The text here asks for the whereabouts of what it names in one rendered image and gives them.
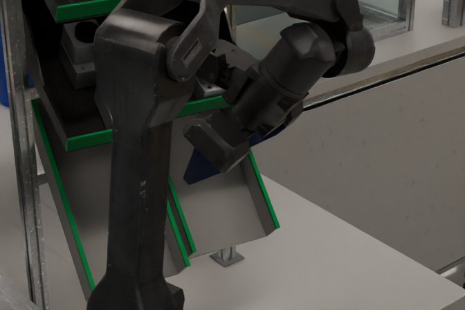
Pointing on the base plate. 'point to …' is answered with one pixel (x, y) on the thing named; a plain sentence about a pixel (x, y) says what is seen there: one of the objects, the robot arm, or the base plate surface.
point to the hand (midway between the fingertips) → (221, 148)
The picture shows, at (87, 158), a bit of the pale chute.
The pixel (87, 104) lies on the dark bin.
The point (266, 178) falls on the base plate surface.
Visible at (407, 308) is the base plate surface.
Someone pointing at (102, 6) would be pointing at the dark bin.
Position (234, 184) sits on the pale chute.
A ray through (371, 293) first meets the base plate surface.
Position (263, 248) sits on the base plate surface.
